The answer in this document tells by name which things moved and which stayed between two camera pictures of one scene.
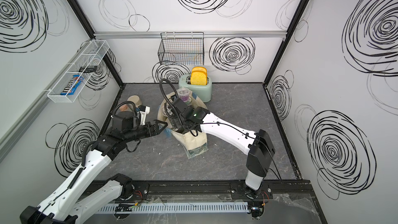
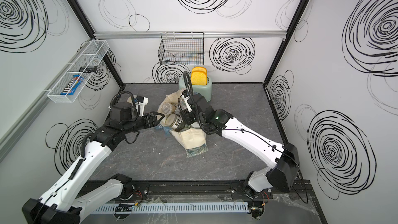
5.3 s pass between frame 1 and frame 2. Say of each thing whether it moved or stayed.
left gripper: moved
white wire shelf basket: stayed
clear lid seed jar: stayed
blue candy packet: stayed
